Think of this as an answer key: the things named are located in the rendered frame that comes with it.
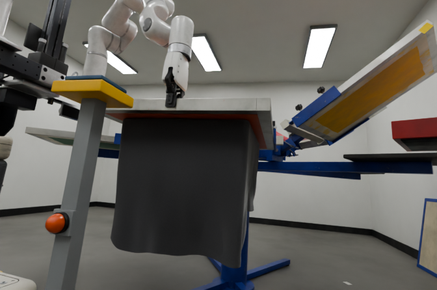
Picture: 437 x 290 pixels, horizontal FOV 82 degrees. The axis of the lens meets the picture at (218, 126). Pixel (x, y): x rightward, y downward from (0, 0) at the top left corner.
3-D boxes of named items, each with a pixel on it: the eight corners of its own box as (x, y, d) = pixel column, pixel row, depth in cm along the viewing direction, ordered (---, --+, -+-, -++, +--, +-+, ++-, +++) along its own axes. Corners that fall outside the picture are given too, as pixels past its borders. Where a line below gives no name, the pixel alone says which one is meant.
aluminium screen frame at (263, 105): (270, 110, 69) (270, 97, 70) (86, 110, 82) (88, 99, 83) (274, 149, 143) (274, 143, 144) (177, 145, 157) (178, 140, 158)
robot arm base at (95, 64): (64, 84, 115) (71, 53, 119) (86, 93, 127) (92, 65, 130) (92, 82, 111) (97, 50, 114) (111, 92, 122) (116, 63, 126)
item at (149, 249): (242, 271, 69) (248, 119, 78) (99, 250, 80) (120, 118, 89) (243, 268, 72) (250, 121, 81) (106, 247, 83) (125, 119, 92)
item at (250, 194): (243, 266, 71) (250, 121, 80) (229, 264, 72) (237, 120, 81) (256, 235, 115) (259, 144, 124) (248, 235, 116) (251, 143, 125)
